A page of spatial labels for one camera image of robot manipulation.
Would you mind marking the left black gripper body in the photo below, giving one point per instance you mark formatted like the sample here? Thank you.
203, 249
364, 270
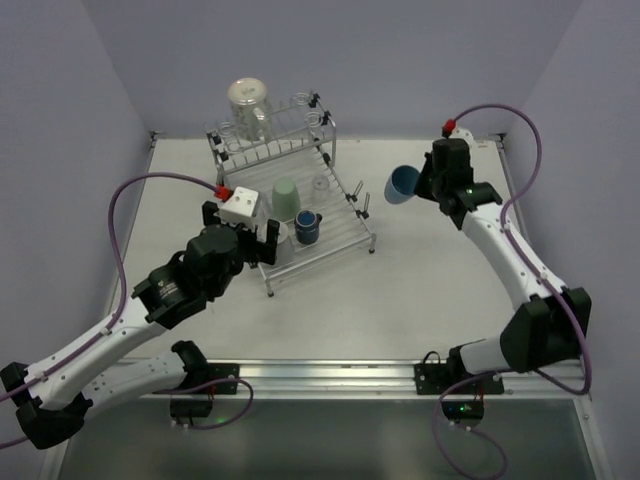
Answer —
251, 239

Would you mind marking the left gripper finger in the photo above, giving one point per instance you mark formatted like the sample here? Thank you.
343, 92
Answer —
210, 214
269, 242

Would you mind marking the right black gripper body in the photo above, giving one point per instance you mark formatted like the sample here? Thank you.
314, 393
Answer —
428, 176

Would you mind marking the white ceramic mug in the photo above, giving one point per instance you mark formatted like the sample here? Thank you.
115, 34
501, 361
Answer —
285, 249

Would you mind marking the light blue cup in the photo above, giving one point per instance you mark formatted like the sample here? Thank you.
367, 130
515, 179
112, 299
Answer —
400, 185

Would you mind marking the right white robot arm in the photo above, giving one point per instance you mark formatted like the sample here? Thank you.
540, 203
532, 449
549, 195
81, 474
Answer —
550, 320

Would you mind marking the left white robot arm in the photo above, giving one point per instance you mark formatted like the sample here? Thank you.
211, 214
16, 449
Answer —
55, 396

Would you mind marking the clear faceted glass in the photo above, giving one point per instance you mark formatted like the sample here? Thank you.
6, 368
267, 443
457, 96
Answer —
262, 210

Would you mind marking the dark blue ceramic mug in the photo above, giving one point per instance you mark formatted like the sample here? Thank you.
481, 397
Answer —
307, 227

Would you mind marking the green cup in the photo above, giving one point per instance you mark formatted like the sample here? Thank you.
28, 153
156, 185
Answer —
285, 199

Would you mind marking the small clear glass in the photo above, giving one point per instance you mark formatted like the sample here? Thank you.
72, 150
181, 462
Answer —
321, 189

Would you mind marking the large glass mug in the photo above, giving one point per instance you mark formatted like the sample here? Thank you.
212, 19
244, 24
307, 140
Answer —
251, 109

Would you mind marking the left black controller box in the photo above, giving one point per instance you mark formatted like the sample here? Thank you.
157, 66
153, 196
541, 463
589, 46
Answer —
190, 409

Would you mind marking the black controller box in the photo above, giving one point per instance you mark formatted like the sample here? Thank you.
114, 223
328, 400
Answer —
471, 412
190, 409

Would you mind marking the right black controller box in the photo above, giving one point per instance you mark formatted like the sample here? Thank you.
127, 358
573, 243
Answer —
471, 412

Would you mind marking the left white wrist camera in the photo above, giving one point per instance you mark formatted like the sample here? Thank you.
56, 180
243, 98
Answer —
241, 207

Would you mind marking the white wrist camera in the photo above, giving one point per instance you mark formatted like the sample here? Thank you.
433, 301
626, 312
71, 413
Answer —
241, 207
451, 130

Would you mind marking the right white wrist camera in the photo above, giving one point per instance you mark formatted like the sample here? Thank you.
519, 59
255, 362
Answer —
451, 130

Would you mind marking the silver wire dish rack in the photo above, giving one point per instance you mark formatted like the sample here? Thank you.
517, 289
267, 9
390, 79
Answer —
304, 145

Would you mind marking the aluminium mounting rail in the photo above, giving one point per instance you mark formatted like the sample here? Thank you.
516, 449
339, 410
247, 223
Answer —
283, 377

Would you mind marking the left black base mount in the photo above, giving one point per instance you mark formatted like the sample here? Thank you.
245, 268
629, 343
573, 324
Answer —
212, 379

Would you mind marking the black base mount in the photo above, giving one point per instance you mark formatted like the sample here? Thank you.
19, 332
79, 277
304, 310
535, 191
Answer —
212, 379
433, 375

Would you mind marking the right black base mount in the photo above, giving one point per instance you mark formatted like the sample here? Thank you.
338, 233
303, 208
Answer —
433, 375

